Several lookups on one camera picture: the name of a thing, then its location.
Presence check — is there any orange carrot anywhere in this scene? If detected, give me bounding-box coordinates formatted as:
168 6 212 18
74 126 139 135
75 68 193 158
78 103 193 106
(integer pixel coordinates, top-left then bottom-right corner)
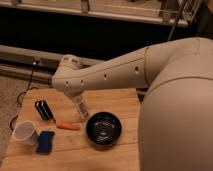
56 120 80 131

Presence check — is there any black striped box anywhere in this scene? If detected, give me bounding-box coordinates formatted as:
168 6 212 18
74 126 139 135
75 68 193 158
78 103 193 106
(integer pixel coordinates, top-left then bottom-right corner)
34 100 53 121

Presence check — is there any blue sponge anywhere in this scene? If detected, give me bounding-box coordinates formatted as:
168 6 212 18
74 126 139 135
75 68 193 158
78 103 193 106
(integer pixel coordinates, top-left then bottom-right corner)
36 131 55 155

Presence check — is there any metal rod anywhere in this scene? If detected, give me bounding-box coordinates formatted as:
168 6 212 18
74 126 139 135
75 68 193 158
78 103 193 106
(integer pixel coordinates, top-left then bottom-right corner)
167 0 188 41

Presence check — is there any clear plastic bottle white label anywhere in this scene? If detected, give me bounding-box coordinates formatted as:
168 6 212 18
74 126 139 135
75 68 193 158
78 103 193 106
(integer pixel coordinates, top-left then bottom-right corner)
75 95 89 120

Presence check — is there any black cable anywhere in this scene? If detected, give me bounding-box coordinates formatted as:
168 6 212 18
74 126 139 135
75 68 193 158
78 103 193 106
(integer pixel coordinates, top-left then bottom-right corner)
9 59 40 132

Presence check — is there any white plastic cup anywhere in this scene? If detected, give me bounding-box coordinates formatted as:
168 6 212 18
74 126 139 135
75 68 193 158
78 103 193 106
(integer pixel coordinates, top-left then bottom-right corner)
13 121 38 145

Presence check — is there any metal rail beam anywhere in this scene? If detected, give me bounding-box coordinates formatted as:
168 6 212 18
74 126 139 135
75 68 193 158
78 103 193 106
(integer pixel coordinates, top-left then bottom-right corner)
0 44 101 86

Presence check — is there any dark cabinet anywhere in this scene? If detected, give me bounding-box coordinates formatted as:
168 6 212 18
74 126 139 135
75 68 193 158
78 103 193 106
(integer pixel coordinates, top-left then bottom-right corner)
191 0 213 39

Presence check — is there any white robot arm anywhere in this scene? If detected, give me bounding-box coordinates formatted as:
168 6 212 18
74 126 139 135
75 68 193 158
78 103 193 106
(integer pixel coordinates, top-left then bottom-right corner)
52 37 213 171

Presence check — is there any black bowl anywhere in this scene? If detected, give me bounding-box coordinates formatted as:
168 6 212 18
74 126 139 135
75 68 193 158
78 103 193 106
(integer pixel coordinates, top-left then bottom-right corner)
86 112 122 148

